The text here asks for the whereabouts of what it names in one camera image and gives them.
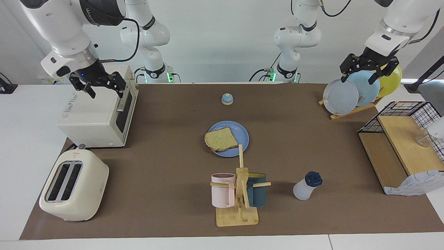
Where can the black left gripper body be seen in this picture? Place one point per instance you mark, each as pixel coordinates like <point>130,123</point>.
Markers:
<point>376,59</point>

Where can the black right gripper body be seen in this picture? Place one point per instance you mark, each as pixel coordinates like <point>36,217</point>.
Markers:
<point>90,75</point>

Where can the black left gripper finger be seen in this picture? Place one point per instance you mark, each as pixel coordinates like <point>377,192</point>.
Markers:
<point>383,71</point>
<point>351,64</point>

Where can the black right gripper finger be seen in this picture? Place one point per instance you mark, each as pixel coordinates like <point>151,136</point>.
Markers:
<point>82,86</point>
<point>117,82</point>

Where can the toasted bread slice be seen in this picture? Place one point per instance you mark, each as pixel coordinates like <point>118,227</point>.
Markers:
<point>220,139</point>

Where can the translucent bottle navy cap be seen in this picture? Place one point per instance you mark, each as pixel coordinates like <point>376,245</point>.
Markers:
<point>303,191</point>

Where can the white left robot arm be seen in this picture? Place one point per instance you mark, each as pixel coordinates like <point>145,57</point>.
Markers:
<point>399,21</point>

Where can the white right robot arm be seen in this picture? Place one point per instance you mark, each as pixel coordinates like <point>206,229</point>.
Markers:
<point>59,27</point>

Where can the yellow plate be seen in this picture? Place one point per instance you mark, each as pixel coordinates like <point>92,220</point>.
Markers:
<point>392,83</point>

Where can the light blue plate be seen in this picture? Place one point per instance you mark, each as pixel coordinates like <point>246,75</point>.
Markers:
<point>366,92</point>

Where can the grey plate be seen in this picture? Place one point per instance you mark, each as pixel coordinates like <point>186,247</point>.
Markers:
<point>341,99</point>

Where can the wooden plate rack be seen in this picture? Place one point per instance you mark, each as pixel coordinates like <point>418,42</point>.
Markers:
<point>347,112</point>

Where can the blue round plate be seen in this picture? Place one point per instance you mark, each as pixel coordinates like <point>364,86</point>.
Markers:
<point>241,133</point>

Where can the white toaster oven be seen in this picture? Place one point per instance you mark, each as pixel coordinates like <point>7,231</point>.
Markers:
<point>93,121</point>

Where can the white power socket box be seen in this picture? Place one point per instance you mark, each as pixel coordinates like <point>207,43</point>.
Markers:
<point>45,82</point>

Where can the black clamp base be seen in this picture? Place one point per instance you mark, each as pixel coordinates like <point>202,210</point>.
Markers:
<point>7,88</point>

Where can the clear glass cup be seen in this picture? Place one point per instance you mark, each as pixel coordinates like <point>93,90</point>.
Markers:
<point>423,141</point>

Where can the cream two-slot toaster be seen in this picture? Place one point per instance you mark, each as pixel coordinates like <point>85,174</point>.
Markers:
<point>86,187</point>

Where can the brown table mat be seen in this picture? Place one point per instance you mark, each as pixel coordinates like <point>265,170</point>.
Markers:
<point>166,173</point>

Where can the small blue call bell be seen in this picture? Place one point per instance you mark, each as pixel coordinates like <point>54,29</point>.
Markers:
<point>227,99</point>

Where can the white patterned cloth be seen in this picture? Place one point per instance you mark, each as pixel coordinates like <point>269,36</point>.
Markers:
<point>416,184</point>

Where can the pink mug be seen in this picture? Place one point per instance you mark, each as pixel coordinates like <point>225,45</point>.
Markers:
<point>222,196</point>

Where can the teal mug yellow inside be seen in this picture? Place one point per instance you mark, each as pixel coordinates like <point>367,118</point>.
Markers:
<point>258,196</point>

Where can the wooden mug tree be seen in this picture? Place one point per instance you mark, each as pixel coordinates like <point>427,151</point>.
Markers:
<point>239,217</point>

